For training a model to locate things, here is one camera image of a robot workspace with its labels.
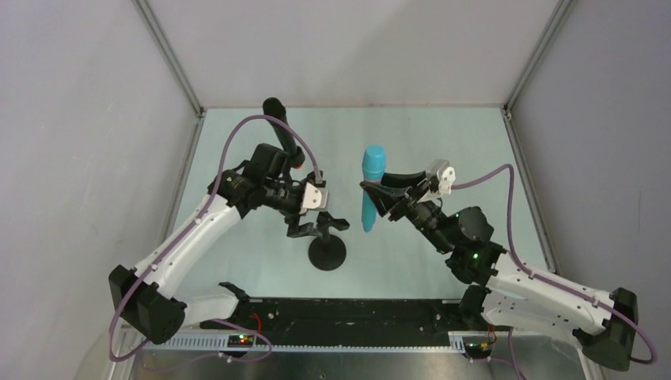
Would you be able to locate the left controller board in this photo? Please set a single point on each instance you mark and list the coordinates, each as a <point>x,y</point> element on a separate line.
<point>240,340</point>

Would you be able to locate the controller board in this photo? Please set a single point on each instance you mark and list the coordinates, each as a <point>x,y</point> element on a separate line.
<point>478,351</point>
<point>240,340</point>

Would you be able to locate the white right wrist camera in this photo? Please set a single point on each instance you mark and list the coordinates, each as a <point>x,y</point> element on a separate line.
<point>441,176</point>

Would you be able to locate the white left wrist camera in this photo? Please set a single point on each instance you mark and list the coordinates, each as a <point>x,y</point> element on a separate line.
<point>313,198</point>

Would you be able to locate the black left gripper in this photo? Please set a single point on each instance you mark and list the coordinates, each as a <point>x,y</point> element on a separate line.
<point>302,218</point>

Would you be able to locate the aluminium frame rail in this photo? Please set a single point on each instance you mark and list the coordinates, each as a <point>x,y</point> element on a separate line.
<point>159,318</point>

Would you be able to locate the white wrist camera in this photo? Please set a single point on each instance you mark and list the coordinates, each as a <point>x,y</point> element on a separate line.
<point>313,198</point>
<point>441,176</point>

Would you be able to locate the black microphone stand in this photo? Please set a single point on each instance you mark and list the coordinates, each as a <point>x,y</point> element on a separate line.
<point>327,252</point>

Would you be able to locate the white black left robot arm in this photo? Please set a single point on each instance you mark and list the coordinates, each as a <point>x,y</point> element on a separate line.
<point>146,295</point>

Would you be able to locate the right controller board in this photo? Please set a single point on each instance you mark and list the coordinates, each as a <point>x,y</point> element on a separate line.
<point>478,351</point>

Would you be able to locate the white slotted cable duct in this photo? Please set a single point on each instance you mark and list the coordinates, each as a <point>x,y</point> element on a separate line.
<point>216,342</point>

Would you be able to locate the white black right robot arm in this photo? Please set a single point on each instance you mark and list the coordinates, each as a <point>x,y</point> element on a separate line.
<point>502,289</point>

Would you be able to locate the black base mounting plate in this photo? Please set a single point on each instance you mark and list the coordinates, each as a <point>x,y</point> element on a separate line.
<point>352,321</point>

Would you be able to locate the black microphone orange tip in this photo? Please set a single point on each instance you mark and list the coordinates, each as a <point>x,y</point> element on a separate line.
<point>273,107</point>

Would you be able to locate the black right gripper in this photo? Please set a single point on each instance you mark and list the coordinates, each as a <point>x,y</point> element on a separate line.
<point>397,201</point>

